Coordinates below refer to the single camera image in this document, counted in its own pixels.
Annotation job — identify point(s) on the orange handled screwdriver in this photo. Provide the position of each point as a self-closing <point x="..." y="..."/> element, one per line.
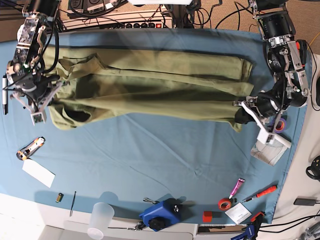
<point x="262" y="193"/>

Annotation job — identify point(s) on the red cube block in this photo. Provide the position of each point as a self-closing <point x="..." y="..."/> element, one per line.
<point x="207" y="216"/>

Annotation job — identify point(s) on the black tweezers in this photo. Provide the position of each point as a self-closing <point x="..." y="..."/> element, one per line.
<point x="72" y="204"/>

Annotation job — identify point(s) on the olive green t-shirt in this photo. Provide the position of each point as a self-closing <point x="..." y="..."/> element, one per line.
<point x="106" y="83"/>

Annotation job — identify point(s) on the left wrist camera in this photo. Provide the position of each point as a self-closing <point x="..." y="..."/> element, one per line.
<point x="265" y="137"/>

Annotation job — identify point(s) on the orange grey utility knife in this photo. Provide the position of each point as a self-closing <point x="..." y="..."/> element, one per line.
<point x="30" y="149"/>

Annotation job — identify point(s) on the purple tape roll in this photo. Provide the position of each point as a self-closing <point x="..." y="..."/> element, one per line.
<point x="281" y="125"/>

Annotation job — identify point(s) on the rolled printed paper sheet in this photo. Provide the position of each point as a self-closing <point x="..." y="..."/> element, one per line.
<point x="270" y="152"/>

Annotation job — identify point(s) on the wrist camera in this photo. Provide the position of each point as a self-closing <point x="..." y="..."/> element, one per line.
<point x="38" y="117"/>
<point x="265" y="137"/>

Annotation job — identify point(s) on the white paper card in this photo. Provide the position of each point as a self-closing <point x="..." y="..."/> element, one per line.
<point x="38" y="172"/>

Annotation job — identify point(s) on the small green battery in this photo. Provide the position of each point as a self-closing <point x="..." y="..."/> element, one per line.
<point x="59" y="197"/>

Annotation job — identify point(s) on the orange black clamp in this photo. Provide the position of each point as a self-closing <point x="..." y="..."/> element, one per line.
<point x="302" y="50"/>

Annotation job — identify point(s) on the translucent plastic cup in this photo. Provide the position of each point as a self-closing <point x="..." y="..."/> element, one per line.
<point x="101" y="217"/>

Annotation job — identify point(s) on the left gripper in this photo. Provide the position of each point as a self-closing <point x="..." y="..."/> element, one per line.
<point x="260" y="109"/>

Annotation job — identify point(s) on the blue plastic clamp device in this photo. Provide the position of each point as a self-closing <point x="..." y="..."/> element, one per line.
<point x="161" y="215"/>

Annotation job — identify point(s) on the white square paper note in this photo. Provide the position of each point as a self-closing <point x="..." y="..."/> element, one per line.
<point x="238" y="213"/>

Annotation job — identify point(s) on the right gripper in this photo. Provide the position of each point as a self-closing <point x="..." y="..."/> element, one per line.
<point x="35" y="96"/>

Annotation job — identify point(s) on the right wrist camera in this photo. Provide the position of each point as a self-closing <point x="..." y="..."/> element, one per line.
<point x="38" y="117"/>

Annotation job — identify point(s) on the black power strip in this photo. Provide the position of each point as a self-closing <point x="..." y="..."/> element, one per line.
<point x="137" y="25"/>

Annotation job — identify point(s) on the black and white marker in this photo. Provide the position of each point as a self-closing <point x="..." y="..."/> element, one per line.
<point x="4" y="95"/>

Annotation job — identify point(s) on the blue orange spring clamp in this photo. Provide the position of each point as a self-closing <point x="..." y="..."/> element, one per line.
<point x="251" y="231"/>

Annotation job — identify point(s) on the pink glue tube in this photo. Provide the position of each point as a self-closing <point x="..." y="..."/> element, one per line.
<point x="238" y="184"/>

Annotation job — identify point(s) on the red tape roll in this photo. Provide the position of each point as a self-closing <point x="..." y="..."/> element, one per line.
<point x="225" y="204"/>

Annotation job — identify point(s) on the light blue table cloth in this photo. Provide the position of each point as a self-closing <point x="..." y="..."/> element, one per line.
<point x="122" y="160"/>

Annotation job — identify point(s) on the black power adapter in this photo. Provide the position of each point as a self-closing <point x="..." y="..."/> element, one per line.
<point x="305" y="202"/>

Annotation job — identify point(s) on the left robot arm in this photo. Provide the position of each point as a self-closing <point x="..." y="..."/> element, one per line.
<point x="286" y="59"/>

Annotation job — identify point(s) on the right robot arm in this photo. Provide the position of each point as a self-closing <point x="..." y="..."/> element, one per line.
<point x="26" y="78"/>

